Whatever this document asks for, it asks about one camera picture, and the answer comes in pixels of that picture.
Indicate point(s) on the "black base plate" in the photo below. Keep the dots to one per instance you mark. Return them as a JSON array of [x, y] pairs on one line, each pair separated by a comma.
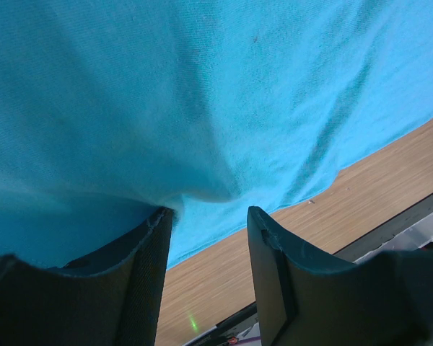
[[410, 230]]

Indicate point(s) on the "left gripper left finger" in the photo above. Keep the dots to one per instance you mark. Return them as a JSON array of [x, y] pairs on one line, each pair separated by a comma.
[[111, 296]]

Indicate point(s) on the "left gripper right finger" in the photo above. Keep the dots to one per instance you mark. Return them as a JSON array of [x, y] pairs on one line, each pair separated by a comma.
[[306, 296]]

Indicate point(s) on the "cyan t shirt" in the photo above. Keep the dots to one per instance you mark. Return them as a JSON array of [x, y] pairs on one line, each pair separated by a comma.
[[111, 109]]

